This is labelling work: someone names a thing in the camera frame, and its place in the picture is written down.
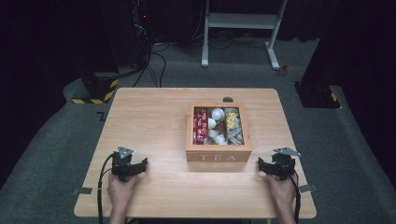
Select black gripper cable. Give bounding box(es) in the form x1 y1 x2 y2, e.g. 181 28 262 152
279 161 303 224
96 152 116 224

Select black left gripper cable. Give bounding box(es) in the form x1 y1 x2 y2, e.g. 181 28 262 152
96 152 116 224

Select black stand yellow striped base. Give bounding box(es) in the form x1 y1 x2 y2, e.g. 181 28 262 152
71 72 120 105

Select person's left hand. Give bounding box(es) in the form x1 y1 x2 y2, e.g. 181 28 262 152
106 172 140 209

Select black floor cables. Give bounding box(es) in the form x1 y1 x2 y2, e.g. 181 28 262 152
132 31 269 89

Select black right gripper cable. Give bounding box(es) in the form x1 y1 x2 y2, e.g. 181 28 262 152
279 161 303 224

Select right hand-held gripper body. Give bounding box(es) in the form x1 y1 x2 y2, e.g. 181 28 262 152
270 147 303 182

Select white metal stand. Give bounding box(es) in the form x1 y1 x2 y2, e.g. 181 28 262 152
201 0 289 71

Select yellow tea packet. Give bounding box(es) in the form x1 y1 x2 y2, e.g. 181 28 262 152
225 111 239 130

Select person's right hand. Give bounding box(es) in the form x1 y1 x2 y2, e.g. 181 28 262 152
266 172 298 209

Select grey tape tab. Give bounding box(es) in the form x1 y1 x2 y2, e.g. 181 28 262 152
298 184 318 193
72 187 93 196

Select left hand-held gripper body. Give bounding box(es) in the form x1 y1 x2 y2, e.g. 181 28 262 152
110 146 135 183

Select stack of red tea packets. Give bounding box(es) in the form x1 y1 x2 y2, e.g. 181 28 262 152
193 107 209 146

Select wooden tea box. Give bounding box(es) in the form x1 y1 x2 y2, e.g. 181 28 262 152
185 103 253 163

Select pile of grey tea packets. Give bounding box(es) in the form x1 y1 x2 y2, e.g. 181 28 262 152
224 107 245 146

